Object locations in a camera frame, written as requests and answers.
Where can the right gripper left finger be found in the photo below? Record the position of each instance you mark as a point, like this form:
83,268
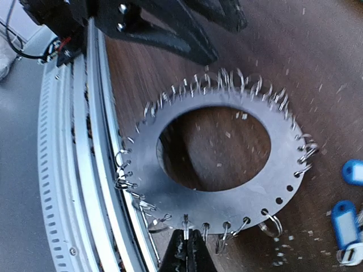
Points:
175,257

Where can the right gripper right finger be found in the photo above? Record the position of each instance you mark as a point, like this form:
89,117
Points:
198,257

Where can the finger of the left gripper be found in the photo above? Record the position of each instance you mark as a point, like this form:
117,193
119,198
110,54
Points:
168,25
228,14

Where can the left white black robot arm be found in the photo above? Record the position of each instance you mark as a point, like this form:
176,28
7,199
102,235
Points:
65,18

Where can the pile of tagged keys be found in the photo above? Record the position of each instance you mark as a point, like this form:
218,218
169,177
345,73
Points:
346,221

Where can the left green led board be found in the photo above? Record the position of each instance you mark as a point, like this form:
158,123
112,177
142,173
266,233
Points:
56,49

